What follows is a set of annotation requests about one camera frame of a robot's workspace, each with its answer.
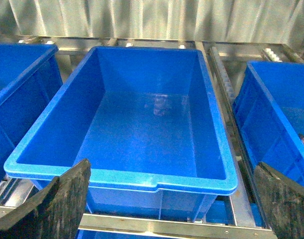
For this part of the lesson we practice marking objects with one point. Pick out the metal rack frame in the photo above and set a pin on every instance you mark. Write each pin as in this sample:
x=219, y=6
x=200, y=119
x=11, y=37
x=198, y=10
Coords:
x=225, y=62

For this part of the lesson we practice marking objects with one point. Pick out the blue left plastic bin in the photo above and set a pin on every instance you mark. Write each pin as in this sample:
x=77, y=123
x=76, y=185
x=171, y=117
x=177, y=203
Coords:
x=29, y=79

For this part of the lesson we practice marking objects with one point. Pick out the blue right plastic bin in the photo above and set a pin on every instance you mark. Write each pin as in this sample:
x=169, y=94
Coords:
x=269, y=112

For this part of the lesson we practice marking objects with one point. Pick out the blue plastic bin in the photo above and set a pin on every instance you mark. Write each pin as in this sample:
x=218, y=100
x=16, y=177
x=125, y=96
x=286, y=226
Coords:
x=269, y=112
x=148, y=121
x=29, y=79

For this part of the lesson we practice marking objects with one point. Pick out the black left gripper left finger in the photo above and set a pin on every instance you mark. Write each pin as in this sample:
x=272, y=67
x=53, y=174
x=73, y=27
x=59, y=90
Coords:
x=55, y=212

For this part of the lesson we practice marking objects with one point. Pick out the blue middle plastic bin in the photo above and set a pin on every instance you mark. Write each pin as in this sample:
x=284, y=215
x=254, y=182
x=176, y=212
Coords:
x=148, y=121

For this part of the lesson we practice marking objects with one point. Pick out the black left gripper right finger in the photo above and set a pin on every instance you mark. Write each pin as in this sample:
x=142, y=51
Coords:
x=282, y=200

